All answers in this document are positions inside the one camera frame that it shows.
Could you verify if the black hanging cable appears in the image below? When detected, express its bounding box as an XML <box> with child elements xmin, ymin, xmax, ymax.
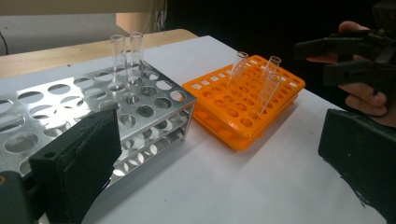
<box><xmin>0</xmin><ymin>31</ymin><xmax>9</xmax><ymax>56</ymax></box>

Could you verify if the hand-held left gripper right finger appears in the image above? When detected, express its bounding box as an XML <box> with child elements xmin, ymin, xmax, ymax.
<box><xmin>318</xmin><ymin>108</ymin><xmax>396</xmax><ymax>224</ymax></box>

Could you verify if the silver metal test tube rack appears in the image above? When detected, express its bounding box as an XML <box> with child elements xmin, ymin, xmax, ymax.
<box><xmin>0</xmin><ymin>60</ymin><xmax>198</xmax><ymax>224</ymax></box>

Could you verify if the light wooden bench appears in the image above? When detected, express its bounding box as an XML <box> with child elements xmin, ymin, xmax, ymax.
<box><xmin>0</xmin><ymin>0</ymin><xmax>169</xmax><ymax>35</ymax></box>

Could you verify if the orange plastic test tube rack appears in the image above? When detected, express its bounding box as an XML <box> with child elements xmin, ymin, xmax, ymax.
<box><xmin>181</xmin><ymin>54</ymin><xmax>306</xmax><ymax>152</ymax></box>

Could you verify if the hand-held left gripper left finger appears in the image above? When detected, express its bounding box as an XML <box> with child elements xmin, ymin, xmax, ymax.
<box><xmin>28</xmin><ymin>106</ymin><xmax>123</xmax><ymax>224</ymax></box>

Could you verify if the clear glass test tube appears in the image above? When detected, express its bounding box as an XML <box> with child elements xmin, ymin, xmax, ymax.
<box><xmin>253</xmin><ymin>73</ymin><xmax>283</xmax><ymax>118</ymax></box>
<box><xmin>128</xmin><ymin>31</ymin><xmax>145</xmax><ymax>87</ymax></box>
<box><xmin>261</xmin><ymin>55</ymin><xmax>283</xmax><ymax>85</ymax></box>
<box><xmin>110</xmin><ymin>34</ymin><xmax>127</xmax><ymax>91</ymax></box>
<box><xmin>227</xmin><ymin>50</ymin><xmax>250</xmax><ymax>90</ymax></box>

